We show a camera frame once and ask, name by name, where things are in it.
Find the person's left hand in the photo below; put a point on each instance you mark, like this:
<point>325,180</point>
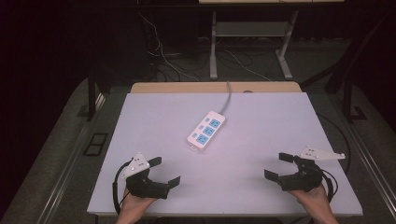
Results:
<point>135,205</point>

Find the person's right hand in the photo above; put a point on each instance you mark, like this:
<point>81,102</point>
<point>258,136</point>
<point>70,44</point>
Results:
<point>314,200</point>

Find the black floor socket box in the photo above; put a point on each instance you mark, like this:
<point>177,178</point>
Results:
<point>96,144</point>

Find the black stand with base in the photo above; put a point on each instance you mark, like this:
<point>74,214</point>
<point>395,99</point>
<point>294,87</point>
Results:
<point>348,96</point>

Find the black stand pole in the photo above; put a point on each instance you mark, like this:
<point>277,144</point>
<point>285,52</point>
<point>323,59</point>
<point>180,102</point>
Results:
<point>91,93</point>

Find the gray metal desk frame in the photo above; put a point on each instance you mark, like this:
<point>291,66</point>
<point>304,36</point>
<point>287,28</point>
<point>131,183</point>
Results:
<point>249,29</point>

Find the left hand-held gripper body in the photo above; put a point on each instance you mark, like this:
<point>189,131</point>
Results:
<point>144,186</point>

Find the metal floor rail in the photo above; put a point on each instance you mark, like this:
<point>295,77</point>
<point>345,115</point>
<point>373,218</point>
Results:
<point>370,168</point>
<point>70,155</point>

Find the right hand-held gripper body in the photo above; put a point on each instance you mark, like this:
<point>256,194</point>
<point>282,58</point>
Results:
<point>303,180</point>

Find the white power strip blue sockets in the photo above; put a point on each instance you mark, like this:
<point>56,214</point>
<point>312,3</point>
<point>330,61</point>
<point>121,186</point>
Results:
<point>206,131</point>

